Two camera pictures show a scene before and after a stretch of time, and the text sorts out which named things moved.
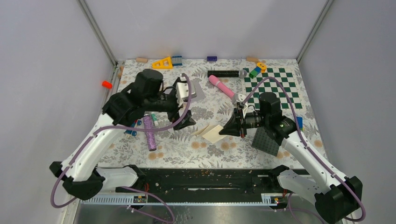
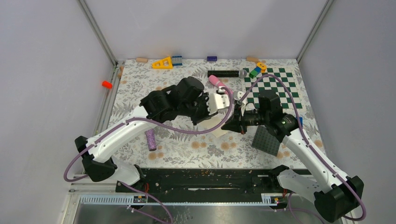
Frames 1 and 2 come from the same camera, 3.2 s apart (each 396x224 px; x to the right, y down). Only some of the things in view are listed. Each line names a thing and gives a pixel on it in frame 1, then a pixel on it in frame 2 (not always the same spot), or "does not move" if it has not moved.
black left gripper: (187, 120) to (204, 99)
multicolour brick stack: (300, 121) does not move
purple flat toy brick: (212, 58) does not move
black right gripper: (233, 127) does not move
